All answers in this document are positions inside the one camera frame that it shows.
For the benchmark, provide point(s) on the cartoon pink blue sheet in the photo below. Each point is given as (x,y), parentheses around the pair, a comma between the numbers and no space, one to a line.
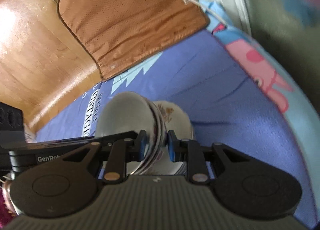
(277,85)

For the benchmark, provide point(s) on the wood pattern vinyl sheet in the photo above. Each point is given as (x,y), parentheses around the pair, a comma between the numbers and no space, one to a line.
(43,67)

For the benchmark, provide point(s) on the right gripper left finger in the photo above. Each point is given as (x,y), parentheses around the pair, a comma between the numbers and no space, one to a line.
(120,149)

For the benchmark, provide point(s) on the floral bowl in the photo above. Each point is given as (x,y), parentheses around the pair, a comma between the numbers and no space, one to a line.
(161,142)
(157,139)
(129,111)

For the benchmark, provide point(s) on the blue patterned tablecloth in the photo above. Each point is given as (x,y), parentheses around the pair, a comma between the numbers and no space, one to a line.
(223,104)

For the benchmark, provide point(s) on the large floral plate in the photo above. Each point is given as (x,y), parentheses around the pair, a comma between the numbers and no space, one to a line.
(173,118)

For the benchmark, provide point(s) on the brown seat cushion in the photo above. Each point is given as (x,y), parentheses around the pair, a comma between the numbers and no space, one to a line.
(119,34)

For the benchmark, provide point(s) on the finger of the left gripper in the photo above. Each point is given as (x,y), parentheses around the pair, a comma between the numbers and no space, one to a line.
(100,139)

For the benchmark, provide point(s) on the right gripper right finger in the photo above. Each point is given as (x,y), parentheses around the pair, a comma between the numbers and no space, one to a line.
(190,152)

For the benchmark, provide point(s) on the frosted floral window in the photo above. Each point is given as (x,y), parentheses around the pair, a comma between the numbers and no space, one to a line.
(289,31)

